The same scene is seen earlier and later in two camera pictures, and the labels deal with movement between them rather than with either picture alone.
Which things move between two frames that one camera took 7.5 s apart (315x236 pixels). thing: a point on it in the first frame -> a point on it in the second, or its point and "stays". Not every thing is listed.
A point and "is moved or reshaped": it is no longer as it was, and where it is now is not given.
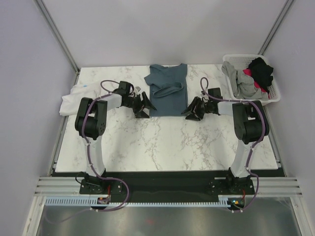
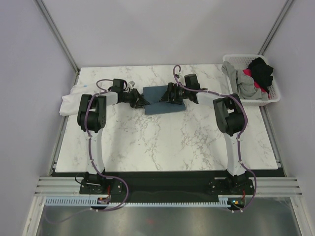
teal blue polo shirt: (168, 86) is moved or reshaped
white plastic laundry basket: (242, 61) stays
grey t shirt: (244, 87) stays
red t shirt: (248, 72) stays
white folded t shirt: (71, 102) stays
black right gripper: (196, 102) -> (172, 88)
